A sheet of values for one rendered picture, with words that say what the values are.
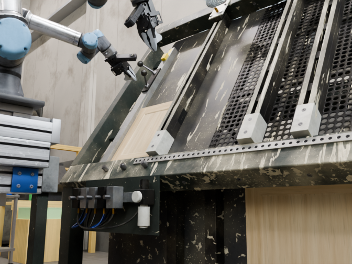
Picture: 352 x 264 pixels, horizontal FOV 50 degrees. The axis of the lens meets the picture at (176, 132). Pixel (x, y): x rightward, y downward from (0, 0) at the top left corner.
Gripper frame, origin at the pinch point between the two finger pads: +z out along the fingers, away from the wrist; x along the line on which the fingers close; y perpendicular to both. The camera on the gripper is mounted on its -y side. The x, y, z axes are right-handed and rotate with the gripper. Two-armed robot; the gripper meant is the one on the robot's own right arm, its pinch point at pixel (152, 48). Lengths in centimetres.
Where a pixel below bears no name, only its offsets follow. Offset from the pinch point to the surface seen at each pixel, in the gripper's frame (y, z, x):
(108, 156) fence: -5, 40, 51
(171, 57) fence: 67, 1, 55
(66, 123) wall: 278, 24, 593
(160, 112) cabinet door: 23, 28, 34
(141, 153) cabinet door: -1, 42, 29
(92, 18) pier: 354, -150, 489
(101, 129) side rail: 13, 27, 76
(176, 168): -12.5, 48.1, -2.6
